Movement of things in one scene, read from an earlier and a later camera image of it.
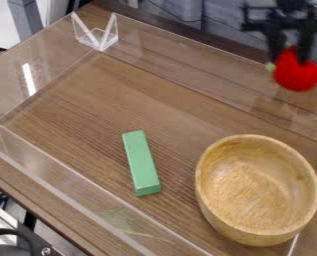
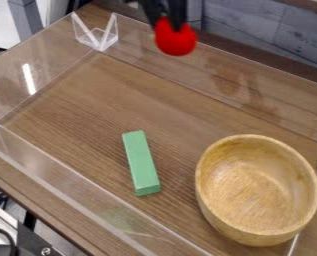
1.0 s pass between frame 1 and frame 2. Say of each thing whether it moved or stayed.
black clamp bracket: stayed
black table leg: stayed
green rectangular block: stayed
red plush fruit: moved
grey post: stayed
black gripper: moved
